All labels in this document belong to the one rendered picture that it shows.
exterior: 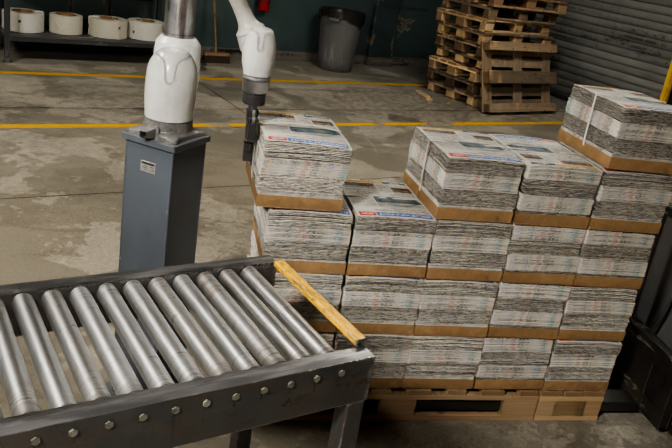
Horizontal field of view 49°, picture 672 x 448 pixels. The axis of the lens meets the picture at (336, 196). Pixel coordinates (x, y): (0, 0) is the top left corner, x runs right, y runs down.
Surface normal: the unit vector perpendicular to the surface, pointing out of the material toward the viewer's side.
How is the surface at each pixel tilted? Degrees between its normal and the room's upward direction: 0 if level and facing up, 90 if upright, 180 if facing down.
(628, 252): 90
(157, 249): 90
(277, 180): 90
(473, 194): 90
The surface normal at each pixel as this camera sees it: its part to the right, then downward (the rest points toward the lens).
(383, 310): 0.20, 0.37
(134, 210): -0.40, 0.25
